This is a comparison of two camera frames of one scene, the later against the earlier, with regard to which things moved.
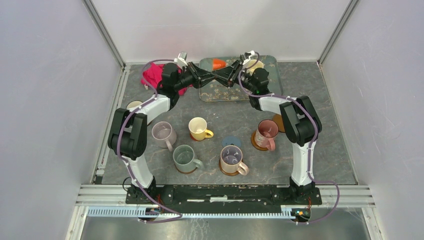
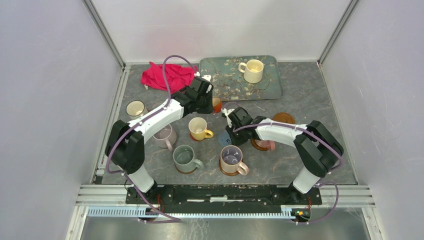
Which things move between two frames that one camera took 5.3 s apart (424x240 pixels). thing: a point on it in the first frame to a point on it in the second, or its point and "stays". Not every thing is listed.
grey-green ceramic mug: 183,156 stays
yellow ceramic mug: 197,126 stays
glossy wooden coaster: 254,144 stays
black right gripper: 224,75 to 235,141
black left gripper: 201,78 to 209,109
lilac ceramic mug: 164,134 stays
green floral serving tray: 214,91 stays
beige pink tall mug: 230,160 stays
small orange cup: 218,64 to 217,105
